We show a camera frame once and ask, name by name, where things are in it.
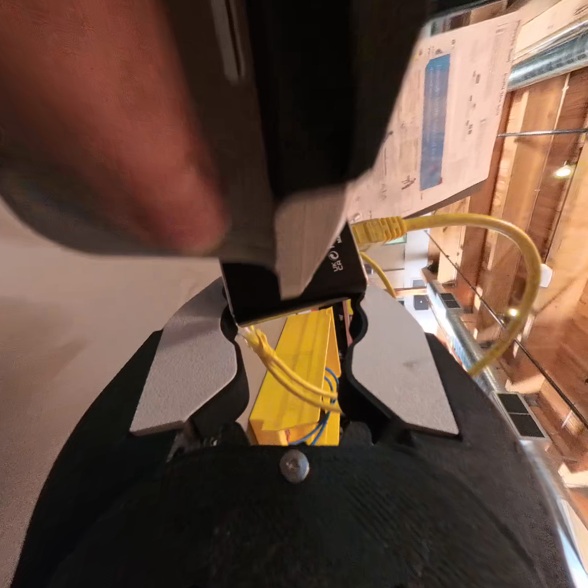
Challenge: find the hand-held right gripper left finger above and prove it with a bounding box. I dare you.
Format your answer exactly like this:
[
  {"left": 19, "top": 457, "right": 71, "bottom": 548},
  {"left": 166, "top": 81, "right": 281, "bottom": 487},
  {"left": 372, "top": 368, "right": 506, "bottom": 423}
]
[{"left": 129, "top": 277, "right": 251, "bottom": 437}]

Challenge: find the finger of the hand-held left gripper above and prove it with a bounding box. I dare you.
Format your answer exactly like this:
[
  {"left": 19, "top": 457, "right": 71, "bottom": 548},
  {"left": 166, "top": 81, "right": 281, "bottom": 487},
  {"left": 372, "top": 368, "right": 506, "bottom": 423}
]
[{"left": 275, "top": 185, "right": 354, "bottom": 301}]

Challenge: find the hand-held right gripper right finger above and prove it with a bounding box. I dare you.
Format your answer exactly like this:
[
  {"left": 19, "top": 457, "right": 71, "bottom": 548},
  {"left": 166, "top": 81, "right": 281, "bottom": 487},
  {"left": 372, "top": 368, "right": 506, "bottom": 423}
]
[{"left": 342, "top": 285, "right": 460, "bottom": 437}]

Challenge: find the yellow network cable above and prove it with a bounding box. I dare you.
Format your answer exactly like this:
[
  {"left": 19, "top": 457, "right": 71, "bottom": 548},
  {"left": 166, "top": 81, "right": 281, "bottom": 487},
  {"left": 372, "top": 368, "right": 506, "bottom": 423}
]
[{"left": 236, "top": 213, "right": 544, "bottom": 414}]

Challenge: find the blue network cable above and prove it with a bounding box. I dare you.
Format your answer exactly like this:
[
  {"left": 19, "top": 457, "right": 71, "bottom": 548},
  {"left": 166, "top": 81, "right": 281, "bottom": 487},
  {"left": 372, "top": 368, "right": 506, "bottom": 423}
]
[{"left": 294, "top": 367, "right": 341, "bottom": 445}]

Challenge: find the black network adapter box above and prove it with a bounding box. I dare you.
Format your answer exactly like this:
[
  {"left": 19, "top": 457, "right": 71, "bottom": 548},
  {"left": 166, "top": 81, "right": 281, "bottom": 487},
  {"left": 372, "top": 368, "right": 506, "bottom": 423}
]
[{"left": 220, "top": 223, "right": 369, "bottom": 328}]

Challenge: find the yellow plastic bin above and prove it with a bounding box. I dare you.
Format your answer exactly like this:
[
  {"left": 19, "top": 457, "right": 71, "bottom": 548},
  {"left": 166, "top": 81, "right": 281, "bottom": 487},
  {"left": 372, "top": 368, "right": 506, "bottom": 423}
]
[{"left": 248, "top": 301, "right": 354, "bottom": 447}]

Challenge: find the person's left hand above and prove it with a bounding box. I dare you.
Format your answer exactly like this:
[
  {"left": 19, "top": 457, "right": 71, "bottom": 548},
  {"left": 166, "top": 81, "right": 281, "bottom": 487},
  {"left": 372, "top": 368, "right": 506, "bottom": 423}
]
[{"left": 0, "top": 0, "right": 230, "bottom": 252}]

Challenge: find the printed instruction sheet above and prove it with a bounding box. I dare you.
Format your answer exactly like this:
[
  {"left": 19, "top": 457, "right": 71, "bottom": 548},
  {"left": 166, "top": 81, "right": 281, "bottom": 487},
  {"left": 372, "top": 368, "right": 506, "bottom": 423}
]
[{"left": 349, "top": 11, "right": 522, "bottom": 217}]

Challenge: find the instruction sheet on stand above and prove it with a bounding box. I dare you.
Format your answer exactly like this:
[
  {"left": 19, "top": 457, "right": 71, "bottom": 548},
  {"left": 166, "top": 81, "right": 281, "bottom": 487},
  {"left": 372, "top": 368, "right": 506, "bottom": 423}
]
[{"left": 347, "top": 9, "right": 524, "bottom": 223}]

